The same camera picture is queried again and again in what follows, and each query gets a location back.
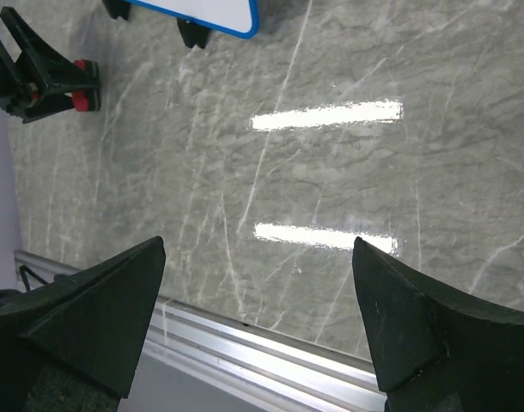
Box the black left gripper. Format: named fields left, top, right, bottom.
left=0, top=6, right=80, bottom=124

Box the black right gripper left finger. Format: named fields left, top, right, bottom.
left=0, top=236, right=166, bottom=411

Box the aluminium front table rail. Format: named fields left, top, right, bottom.
left=15, top=251, right=385, bottom=411

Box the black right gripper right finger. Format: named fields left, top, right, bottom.
left=352, top=238, right=524, bottom=411

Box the blue framed whiteboard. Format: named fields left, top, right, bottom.
left=131, top=0, right=259, bottom=39

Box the black whiteboard stand foot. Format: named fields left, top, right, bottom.
left=177, top=18, right=211, bottom=49

